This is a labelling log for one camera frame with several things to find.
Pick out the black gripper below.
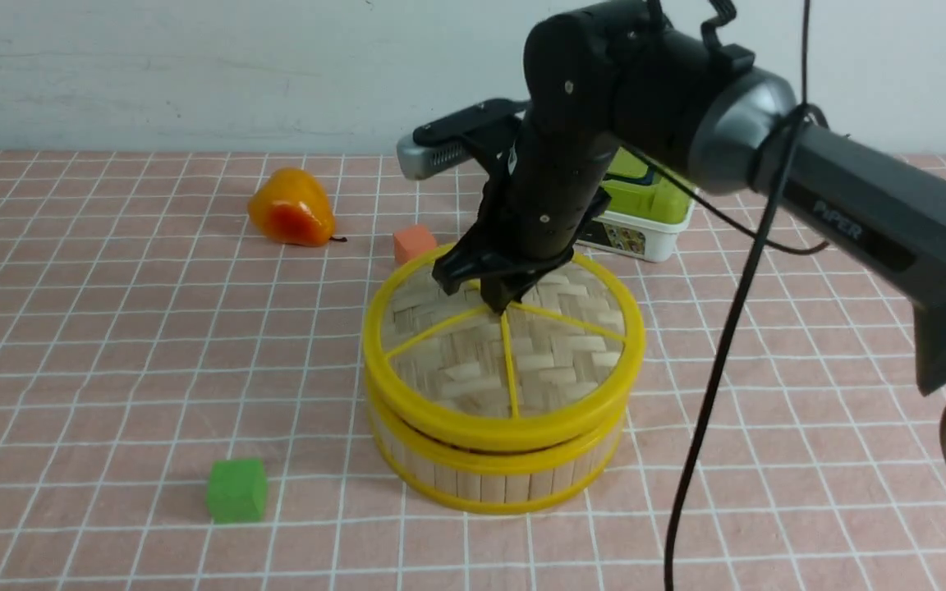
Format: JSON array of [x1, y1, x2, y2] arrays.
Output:
[[432, 123, 614, 317]]

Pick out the yellow woven steamer lid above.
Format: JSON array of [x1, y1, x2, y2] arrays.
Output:
[[363, 245, 645, 453]]

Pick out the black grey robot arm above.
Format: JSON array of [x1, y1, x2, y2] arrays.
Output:
[[414, 1, 946, 461]]

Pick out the bamboo steamer basket yellow rims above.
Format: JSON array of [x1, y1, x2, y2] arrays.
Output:
[[367, 387, 624, 514]]

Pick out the orange foam cube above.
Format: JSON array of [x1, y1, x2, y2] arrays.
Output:
[[392, 224, 437, 266]]

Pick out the green lidded white storage box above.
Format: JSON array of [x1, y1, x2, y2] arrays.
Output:
[[578, 147, 699, 263]]

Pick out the orange yellow toy pear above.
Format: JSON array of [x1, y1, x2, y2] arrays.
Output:
[[247, 167, 348, 247]]

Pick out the green foam cube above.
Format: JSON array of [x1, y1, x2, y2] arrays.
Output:
[[205, 457, 268, 525]]

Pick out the pink checkered tablecloth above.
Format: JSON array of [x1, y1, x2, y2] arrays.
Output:
[[0, 151, 946, 590]]

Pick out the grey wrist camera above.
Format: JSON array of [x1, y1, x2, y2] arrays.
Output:
[[397, 98, 530, 182]]

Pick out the black cable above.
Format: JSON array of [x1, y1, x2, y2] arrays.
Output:
[[621, 0, 831, 591]]

